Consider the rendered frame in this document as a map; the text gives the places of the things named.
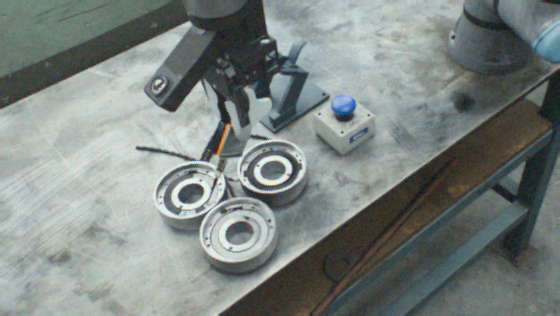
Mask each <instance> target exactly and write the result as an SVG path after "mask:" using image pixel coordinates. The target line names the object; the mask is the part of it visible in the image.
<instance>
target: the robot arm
mask: <svg viewBox="0 0 560 316"><path fill-rule="evenodd" d="M182 2H183V5H184V8H185V10H186V11H187V14H188V17H189V21H190V23H191V24H192V26H191V27H190V29H189V30H187V32H186V33H185V34H184V35H183V37H182V38H181V39H180V41H179V42H178V43H177V45H176V46H175V47H174V48H173V50H172V51H171V52H170V54H169V55H168V56H167V57H166V59H165V60H164V61H163V63H162V65H161V67H159V68H158V69H157V71H156V72H155V73H154V75H153V76H152V77H151V78H150V80H149V81H148V82H147V84H146V85H145V86H144V92H145V94H146V95H147V96H148V97H149V98H150V99H151V100H152V101H153V102H154V103H155V104H156V105H157V106H159V107H161V108H163V109H165V110H167V111H169V112H175V111H176V109H177V108H178V107H180V105H181V104H182V103H183V101H184V100H185V99H186V98H187V96H188V95H189V94H190V92H191V91H192V90H193V88H194V87H195V86H196V85H197V83H198V82H199V81H201V83H202V86H203V88H204V91H205V93H206V95H207V98H208V99H209V100H210V103H211V105H212V107H213V109H214V110H215V112H216V116H217V118H218V120H231V124H232V127H233V129H234V136H235V137H236V138H237V139H238V140H240V141H241V142H244V143H245V142H247V141H249V140H250V138H251V129H252V127H253V126H254V125H255V124H256V123H257V122H258V121H259V120H260V119H262V118H263V117H264V116H265V115H266V114H267V113H268V112H269V111H270V110H271V108H272V102H271V100H270V99H268V98H266V99H256V98H255V95H254V92H253V90H252V89H251V88H249V85H250V83H255V82H256V81H258V80H260V79H261V78H263V77H265V76H266V78H267V79H269V78H272V77H274V76H275V75H277V74H279V73H280V72H282V71H281V64H280V57H279V51H278V44H277V40H276V39H275V38H273V37H272V36H270V35H269V34H268V31H267V25H266V18H265V12H264V6H263V0H182ZM263 40H264V41H266V40H269V42H266V43H264V44H262V43H261V42H262V41H263ZM274 50H275V56H276V62H277V65H276V66H275V67H273V68H271V69H270V70H268V67H269V66H271V65H272V59H271V58H269V57H268V56H266V55H268V54H269V53H271V52H273V51H274ZM448 51H449V54H450V56H451V58H452V59H453V60H454V61H455V62H456V63H457V64H458V65H459V66H461V67H464V68H466V69H468V70H471V71H473V72H477V73H480V74H485V75H504V74H510V73H513V72H516V71H518V70H520V69H522V68H524V67H525V66H526V65H528V63H529V62H530V61H531V59H532V57H533V53H536V54H539V55H540V56H541V57H542V58H544V59H545V60H546V61H547V62H549V63H552V64H560V0H464V3H463V10H462V12H461V14H460V16H459V18H458V20H457V22H456V23H455V24H454V26H453V28H452V30H451V32H450V35H449V42H448Z"/></svg>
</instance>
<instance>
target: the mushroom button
mask: <svg viewBox="0 0 560 316"><path fill-rule="evenodd" d="M331 109H332V110H333V111H334V112H335V113H337V114H340V115H346V114H349V113H351V112H353V111H354V110H355V109H356V102H355V100H354V99H353V98H352V97H351V96H348V95H340V96H337V97H335V98H334V99H333V101H332V102H331Z"/></svg>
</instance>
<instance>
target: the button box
mask: <svg viewBox="0 0 560 316"><path fill-rule="evenodd" d="M355 102H356V101H355ZM314 116H315V133H316V134H317V135H318V136H319V137H320V138H322V139H323V140H324V141H326V142H327V143H328V144H330V145H331V146H332V147H333V148H334V149H335V150H337V151H338V152H339V153H340V154H341V155H342V156H344V155H346V153H348V152H349V151H351V150H352V149H354V148H355V147H357V146H358V145H360V144H361V143H363V142H364V141H367V140H369V139H370V138H372V137H373V136H375V115H374V114H373V113H371V112H370V111H369V110H366V109H365V108H364V107H362V106H361V105H360V104H358V103H357V102H356V109H355V110H354V111H353V112H351V113H349V114H346V115H340V114H337V113H335V112H334V111H333V110H332V109H331V104H330V105H328V106H326V107H325V108H323V109H322V110H318V111H317V112H315V113H314Z"/></svg>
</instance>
